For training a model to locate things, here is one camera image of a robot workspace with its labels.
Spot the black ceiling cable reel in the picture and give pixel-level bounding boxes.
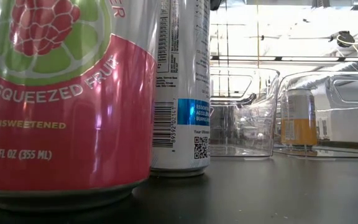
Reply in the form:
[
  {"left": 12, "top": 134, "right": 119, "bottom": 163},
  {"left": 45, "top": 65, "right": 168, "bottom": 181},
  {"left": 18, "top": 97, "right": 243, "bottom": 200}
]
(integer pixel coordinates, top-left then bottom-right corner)
[{"left": 329, "top": 30, "right": 357, "bottom": 48}]

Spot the brown bottle white cap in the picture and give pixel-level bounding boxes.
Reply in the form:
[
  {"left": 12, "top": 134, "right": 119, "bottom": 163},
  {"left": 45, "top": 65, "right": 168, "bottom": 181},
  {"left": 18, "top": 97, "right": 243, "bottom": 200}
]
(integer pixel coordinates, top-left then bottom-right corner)
[{"left": 280, "top": 88, "right": 319, "bottom": 147}]

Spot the clear plastic bin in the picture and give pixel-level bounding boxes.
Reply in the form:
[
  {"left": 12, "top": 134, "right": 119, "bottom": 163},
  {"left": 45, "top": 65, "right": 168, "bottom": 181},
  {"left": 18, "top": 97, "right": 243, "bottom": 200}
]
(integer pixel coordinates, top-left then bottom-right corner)
[
  {"left": 209, "top": 67, "right": 281, "bottom": 158},
  {"left": 273, "top": 70, "right": 358, "bottom": 159}
]

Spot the red bottle white cap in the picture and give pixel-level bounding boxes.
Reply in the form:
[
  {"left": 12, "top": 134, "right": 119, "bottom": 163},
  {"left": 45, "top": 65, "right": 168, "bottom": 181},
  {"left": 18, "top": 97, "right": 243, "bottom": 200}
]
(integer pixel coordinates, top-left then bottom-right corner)
[{"left": 0, "top": 0, "right": 157, "bottom": 212}]

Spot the thin yellow hanging cable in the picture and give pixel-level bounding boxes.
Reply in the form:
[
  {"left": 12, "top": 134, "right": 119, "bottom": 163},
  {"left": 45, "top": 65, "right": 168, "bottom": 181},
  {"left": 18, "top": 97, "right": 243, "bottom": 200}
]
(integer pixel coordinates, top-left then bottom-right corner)
[{"left": 255, "top": 0, "right": 260, "bottom": 68}]

